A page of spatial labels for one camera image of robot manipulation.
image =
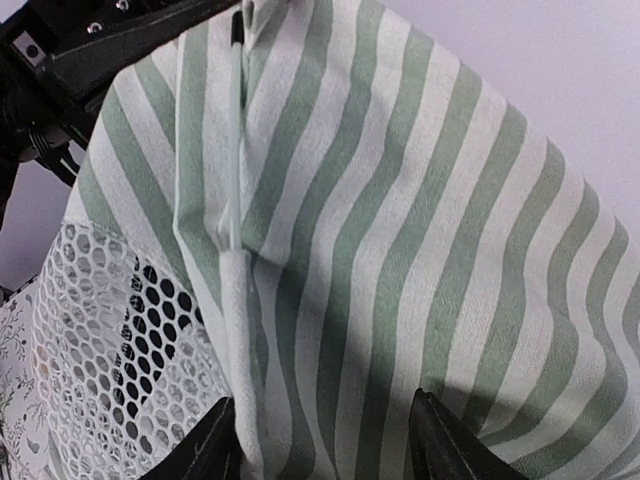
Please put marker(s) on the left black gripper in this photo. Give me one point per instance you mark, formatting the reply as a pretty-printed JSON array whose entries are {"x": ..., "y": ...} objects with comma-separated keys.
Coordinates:
[{"x": 58, "y": 59}]

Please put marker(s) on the floral patterned table mat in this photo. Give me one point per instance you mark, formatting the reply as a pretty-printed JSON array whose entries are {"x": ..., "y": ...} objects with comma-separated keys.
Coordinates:
[{"x": 24, "y": 432}]

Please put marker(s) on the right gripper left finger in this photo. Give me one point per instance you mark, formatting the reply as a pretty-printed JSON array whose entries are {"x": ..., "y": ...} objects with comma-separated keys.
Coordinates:
[{"x": 210, "y": 451}]

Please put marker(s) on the green striped pet tent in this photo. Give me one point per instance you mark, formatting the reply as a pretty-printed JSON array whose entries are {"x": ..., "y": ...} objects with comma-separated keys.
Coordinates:
[{"x": 403, "y": 227}]

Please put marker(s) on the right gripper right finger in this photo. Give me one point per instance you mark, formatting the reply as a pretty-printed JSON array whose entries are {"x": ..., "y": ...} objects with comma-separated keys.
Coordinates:
[{"x": 442, "y": 448}]

